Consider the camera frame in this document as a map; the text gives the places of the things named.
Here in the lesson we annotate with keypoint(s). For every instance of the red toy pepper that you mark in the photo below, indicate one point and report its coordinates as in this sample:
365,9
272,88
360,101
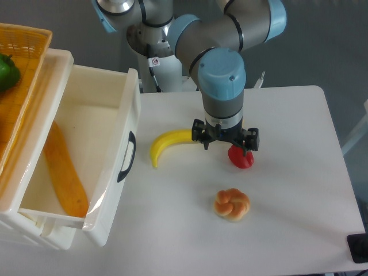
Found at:
237,157

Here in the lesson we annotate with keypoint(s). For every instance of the white drawer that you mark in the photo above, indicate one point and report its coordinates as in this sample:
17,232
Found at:
98,116

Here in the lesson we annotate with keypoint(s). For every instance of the white chair part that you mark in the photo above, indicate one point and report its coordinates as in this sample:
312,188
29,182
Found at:
356,133

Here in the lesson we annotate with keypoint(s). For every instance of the green toy pepper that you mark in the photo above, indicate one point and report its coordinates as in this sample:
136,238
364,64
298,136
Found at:
10,74

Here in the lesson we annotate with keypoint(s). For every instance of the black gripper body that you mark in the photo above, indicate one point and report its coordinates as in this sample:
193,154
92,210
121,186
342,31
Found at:
232,135

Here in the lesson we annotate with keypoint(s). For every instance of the white drawer cabinet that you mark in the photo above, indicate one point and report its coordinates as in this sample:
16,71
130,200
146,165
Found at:
25,184

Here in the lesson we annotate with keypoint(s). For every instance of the black device at edge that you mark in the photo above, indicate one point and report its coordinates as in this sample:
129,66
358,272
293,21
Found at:
357,244

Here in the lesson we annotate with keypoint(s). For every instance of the orange plastic basket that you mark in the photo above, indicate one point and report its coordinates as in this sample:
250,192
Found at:
27,47

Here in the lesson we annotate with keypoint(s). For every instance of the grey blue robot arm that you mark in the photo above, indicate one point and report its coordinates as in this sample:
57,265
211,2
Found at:
209,52

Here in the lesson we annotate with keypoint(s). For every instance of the orange toy baguette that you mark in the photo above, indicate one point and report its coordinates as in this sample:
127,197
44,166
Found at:
65,180

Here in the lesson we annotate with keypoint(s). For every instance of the yellow toy banana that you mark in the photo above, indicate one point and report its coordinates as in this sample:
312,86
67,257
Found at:
174,137

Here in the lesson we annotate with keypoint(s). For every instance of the knotted toy bread roll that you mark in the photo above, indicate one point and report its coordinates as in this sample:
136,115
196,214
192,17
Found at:
231,204

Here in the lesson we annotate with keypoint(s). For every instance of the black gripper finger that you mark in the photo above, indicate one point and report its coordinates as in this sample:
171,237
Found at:
199,133
247,140

